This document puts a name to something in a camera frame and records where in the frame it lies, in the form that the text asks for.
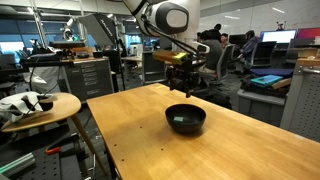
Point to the yellow green wrist camera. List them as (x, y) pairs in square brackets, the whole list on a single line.
[(173, 57)]

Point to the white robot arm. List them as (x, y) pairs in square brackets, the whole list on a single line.
[(192, 23)]

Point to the aluminium extrusion bar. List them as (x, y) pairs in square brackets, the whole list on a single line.
[(18, 164)]

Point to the standing person in black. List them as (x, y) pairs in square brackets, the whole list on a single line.
[(217, 28)]

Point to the wooden plank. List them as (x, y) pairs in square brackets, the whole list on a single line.
[(282, 83)]

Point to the white crumpled cloth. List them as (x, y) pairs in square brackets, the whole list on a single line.
[(16, 105)]

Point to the grey perforated metal cabinet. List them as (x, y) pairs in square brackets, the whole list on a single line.
[(303, 100)]

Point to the dark computer monitor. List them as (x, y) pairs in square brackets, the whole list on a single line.
[(237, 39)]

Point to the black bowl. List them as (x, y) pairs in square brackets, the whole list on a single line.
[(185, 124)]

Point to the seated person in grey shirt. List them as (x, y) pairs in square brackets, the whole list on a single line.
[(213, 53)]

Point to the blue folded mat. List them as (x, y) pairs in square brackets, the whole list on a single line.
[(270, 72)]

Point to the green wooden cube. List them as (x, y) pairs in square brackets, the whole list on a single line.
[(178, 119)]

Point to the person in dark hood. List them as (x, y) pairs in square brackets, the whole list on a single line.
[(250, 45)]

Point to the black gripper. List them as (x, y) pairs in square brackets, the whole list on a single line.
[(186, 73)]

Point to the grey storage bin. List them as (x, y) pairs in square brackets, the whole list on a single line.
[(260, 106)]

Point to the black bag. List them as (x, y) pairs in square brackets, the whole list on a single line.
[(216, 98)]

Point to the seated person facing camera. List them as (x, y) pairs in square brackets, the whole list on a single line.
[(224, 39)]

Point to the red screen monitor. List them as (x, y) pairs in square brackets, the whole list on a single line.
[(308, 33)]

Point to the round wooden side table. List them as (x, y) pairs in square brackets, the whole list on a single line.
[(66, 105)]

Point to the teal flat box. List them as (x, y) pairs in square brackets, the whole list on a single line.
[(266, 80)]

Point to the small black round object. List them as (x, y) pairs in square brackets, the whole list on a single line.
[(46, 104)]

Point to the bright white computer monitor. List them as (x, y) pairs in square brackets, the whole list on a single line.
[(278, 36)]

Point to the black softbox studio light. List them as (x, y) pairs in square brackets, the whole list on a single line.
[(99, 29)]

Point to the grey office chair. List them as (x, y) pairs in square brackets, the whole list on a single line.
[(225, 63)]

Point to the black mesh office chair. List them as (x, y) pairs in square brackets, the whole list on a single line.
[(264, 53)]

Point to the black perforated board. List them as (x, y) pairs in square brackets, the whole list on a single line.
[(50, 168)]

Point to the grey metal drawer cabinet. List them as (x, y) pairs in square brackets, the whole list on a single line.
[(88, 78)]

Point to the black square chair back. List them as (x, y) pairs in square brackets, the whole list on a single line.
[(151, 71)]

